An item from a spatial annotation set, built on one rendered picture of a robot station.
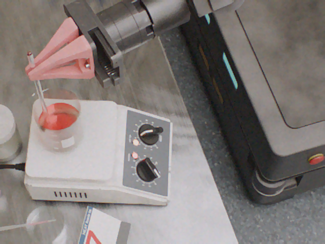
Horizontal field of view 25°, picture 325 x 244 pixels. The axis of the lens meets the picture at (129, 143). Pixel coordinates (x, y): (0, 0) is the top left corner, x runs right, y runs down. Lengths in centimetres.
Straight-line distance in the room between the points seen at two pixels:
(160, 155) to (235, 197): 84
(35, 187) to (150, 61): 29
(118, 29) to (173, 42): 122
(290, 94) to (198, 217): 60
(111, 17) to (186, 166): 31
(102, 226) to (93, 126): 14
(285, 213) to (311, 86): 40
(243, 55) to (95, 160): 72
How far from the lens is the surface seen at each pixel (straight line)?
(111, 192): 102
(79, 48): 84
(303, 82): 163
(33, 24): 122
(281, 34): 168
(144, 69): 116
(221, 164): 192
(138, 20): 87
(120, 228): 105
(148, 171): 102
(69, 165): 100
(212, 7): 87
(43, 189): 103
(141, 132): 105
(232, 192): 189
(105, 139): 101
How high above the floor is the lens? 176
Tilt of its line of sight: 65 degrees down
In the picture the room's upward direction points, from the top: 3 degrees counter-clockwise
